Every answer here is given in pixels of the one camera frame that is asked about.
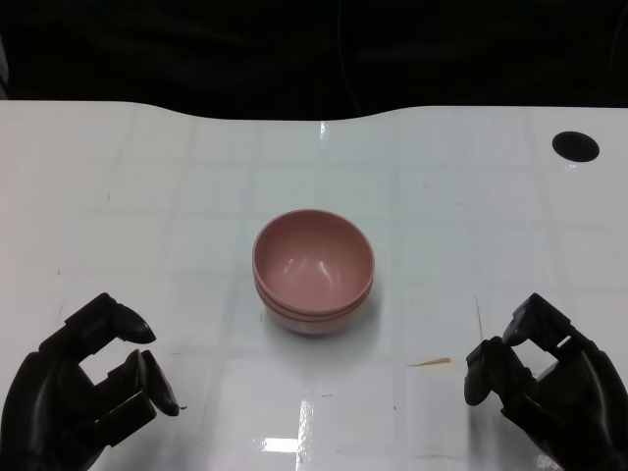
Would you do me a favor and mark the black backdrop cloth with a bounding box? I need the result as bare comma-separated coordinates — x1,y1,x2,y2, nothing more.
0,0,628,120

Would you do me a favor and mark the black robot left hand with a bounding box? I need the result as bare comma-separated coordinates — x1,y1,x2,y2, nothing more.
0,292,181,471

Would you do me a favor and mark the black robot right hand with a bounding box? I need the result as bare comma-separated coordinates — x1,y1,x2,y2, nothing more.
463,292,628,471

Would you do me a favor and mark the thin black hanging cable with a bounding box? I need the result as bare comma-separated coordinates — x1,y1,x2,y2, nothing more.
337,0,363,115

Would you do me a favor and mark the pink plastic bowl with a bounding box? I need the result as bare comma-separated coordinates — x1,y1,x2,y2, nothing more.
254,279,375,321
258,288,372,338
251,209,377,315

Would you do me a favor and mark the round black table grommet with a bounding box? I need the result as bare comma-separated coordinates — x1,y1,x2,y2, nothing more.
551,131,601,162

